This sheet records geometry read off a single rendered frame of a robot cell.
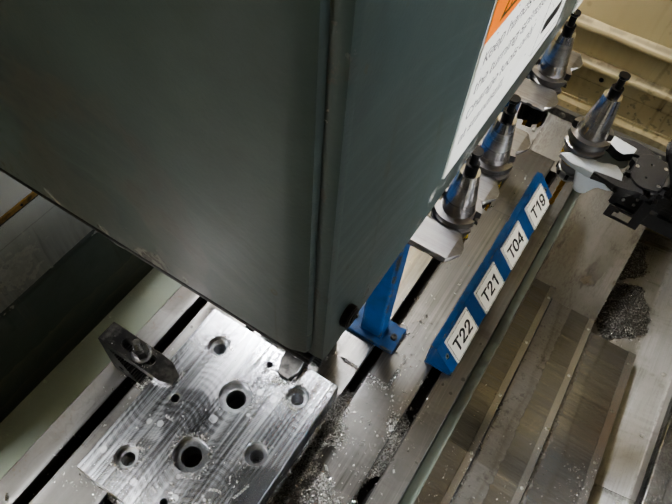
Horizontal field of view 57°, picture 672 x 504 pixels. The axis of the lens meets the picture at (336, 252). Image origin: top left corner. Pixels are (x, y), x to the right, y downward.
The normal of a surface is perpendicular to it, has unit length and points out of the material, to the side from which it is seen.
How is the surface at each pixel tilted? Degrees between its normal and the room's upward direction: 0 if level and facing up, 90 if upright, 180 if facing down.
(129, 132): 90
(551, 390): 8
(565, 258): 24
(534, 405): 8
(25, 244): 90
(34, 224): 90
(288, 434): 0
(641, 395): 17
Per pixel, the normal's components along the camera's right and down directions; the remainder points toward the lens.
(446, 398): 0.06, -0.55
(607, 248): -0.17, -0.23
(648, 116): -0.54, 0.68
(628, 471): -0.19, -0.67
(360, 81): 0.84, 0.47
